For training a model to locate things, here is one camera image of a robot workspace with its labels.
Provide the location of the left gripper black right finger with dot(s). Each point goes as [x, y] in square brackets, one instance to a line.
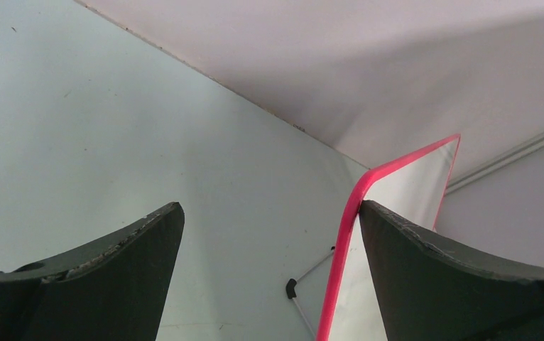
[430, 287]

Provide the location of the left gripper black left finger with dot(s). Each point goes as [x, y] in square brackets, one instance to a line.
[113, 288]

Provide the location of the pink-framed whiteboard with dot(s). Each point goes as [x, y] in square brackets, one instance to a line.
[412, 186]

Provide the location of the black whiteboard foot clip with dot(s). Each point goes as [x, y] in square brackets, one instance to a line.
[290, 289]

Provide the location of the aluminium frame rail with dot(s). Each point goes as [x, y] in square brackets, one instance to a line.
[495, 164]

